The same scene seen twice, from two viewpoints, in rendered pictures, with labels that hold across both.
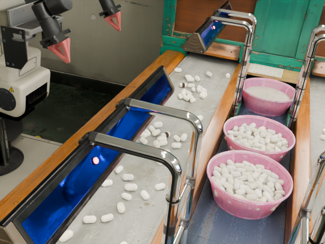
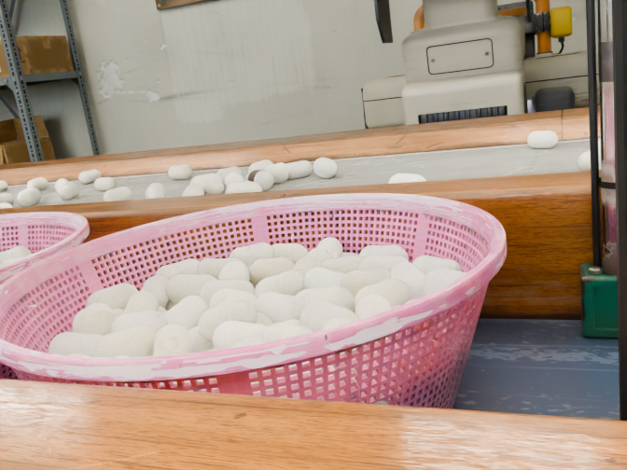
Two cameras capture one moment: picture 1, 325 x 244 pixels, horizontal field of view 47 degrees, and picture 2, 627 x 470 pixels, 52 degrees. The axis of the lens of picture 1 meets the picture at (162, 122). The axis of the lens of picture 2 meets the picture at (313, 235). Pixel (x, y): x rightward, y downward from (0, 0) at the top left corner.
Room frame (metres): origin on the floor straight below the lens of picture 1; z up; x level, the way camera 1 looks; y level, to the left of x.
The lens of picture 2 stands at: (1.29, -0.69, 0.86)
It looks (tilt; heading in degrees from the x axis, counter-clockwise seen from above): 14 degrees down; 96
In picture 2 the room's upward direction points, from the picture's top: 8 degrees counter-clockwise
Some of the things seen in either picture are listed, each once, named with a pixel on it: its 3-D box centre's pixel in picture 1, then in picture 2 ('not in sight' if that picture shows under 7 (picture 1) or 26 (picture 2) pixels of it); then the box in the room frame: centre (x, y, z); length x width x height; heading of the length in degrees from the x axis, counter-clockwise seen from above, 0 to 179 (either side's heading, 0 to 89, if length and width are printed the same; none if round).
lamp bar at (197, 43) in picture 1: (213, 22); not in sight; (1.56, -0.17, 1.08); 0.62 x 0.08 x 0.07; 164
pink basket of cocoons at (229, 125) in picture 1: (256, 142); (260, 331); (1.22, -0.36, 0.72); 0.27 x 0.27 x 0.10
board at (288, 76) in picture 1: (272, 72); not in sight; (1.85, -0.55, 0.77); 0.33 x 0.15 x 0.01; 74
